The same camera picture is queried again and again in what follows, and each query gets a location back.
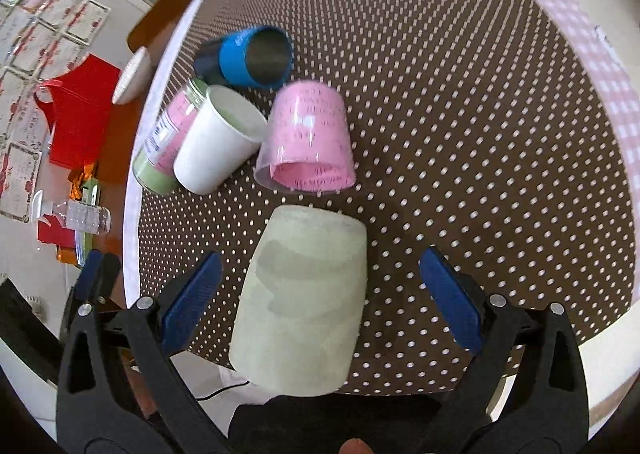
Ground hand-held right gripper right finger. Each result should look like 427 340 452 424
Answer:
415 246 589 454

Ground red paper bag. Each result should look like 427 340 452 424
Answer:
34 54 123 169

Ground pink-labelled jar with green lid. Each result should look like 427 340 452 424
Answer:
132 78 211 195

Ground white paper cup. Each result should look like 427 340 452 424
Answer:
172 84 269 196

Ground group of wall certificates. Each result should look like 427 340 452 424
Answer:
0 0 111 222

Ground white bowl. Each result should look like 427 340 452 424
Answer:
111 46 152 106

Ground gold foil wrapper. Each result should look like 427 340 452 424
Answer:
67 169 101 205

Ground blue metal-lined cup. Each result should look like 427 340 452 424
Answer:
218 26 293 89

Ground pink checked cloth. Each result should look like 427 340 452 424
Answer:
457 0 640 430

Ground pale green frosted cup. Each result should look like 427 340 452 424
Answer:
227 205 369 397

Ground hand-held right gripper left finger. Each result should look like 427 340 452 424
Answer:
56 252 232 454

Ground black object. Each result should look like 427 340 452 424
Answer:
0 278 62 385

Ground pink printed cup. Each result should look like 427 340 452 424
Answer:
253 80 357 195

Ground clear plastic spray bottle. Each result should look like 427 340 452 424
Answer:
30 190 112 236

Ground dark blue cup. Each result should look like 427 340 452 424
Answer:
194 38 224 84

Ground brown wooden table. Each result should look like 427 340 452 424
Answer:
75 0 198 285

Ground black cable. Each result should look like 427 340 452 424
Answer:
192 378 251 402

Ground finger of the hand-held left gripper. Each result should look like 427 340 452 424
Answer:
74 249 123 315

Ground brown polka dot tablecloth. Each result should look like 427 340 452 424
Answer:
135 0 636 395

